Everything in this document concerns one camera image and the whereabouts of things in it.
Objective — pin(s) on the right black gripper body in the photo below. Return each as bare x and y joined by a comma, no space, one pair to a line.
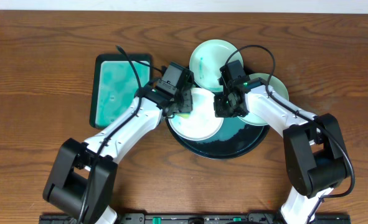
224,107

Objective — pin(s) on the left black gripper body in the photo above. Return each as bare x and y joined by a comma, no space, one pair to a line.
185,101

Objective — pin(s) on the green scouring sponge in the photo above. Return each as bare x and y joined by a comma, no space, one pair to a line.
183,115

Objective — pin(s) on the mint green plate top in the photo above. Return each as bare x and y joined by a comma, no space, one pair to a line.
206,61

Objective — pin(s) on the mint green plate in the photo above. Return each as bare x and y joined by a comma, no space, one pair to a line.
278,86
206,61

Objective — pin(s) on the white plate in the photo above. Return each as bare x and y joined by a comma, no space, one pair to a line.
202,123

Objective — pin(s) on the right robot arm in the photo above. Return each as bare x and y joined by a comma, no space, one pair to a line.
315,154

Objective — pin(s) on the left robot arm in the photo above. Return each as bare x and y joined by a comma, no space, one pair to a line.
82,178

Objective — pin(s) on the round black serving tray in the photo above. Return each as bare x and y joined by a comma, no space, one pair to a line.
235,138

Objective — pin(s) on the black rectangular sponge tray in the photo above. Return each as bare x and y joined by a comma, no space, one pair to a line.
115,83

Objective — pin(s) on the mint green plate right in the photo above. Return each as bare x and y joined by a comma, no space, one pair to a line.
278,86

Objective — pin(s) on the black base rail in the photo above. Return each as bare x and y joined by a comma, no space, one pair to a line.
140,218

